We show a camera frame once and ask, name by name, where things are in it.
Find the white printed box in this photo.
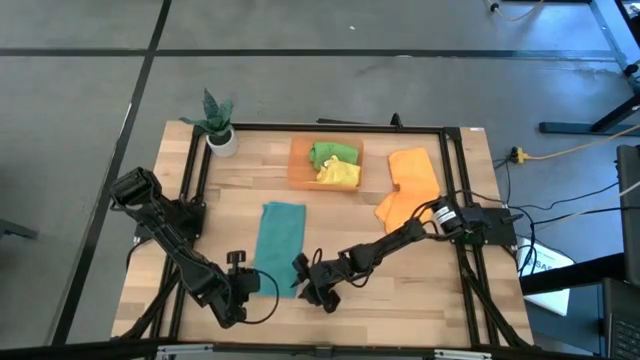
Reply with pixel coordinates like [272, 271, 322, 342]
[514, 237, 576, 317]

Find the orange microfiber towel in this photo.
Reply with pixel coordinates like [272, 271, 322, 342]
[374, 147, 442, 235]

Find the black monitor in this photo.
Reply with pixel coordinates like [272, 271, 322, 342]
[615, 143, 640, 287]

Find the dark grey furniture foot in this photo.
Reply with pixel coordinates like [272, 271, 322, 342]
[0, 217, 40, 241]

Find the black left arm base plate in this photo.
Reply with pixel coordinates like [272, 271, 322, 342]
[132, 197, 207, 240]

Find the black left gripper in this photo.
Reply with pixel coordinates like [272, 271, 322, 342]
[217, 249, 262, 330]

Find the black aluminium table frame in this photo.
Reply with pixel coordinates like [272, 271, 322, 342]
[112, 122, 534, 351]

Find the black desk leg frame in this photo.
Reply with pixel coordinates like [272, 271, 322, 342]
[538, 0, 640, 136]

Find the green microfiber towel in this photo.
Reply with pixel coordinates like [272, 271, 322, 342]
[307, 141, 360, 171]

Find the aluminium rig crossbar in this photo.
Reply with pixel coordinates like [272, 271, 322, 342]
[0, 338, 640, 360]

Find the yellow cable with black plug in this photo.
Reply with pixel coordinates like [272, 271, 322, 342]
[487, 0, 546, 24]

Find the yellow microfiber towel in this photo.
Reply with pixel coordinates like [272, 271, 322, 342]
[314, 154, 362, 189]

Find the thin black rod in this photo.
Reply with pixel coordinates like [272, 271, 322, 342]
[315, 117, 394, 126]

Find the snake plant in white pot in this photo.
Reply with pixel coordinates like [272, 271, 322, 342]
[178, 87, 240, 159]

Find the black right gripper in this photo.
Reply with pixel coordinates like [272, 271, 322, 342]
[291, 252, 351, 315]

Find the black keyboard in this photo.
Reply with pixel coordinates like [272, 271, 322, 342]
[601, 277, 640, 360]

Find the black desk crossbar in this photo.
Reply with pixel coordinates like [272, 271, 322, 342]
[518, 252, 626, 296]

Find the teal microfiber towel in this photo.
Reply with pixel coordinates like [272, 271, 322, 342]
[253, 201, 307, 300]

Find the orange translucent plastic basket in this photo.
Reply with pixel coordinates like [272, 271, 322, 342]
[287, 134, 365, 192]

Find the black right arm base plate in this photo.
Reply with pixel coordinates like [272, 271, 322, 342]
[452, 205, 519, 247]

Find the yellow extension cord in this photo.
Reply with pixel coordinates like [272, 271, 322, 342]
[509, 123, 640, 166]

